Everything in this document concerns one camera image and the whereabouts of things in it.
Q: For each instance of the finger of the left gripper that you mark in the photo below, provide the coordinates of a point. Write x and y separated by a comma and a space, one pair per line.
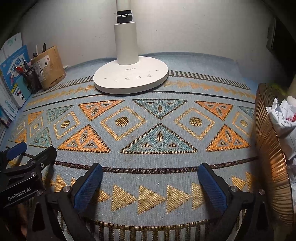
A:
35, 165
15, 151

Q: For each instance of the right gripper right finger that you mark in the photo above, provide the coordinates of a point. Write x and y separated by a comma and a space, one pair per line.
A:
229, 201

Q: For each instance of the blue workbook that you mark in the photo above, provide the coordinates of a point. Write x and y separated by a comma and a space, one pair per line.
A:
14, 80

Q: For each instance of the amber glass bowl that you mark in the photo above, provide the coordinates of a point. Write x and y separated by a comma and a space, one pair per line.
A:
273, 160

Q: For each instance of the black mesh pen holder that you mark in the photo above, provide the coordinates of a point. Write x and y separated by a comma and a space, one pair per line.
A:
32, 81

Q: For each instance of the patterned blue table mat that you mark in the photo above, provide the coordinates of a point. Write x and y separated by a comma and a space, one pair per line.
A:
150, 145

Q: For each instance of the white desk lamp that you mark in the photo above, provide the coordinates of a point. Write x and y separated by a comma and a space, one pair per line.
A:
129, 73

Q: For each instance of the paper with red writing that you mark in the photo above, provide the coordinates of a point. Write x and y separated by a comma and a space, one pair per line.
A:
282, 116

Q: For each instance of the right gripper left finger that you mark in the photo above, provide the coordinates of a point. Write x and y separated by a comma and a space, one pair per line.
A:
70, 201

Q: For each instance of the cardboard pen holder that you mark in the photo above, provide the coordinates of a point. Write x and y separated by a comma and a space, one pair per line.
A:
49, 68

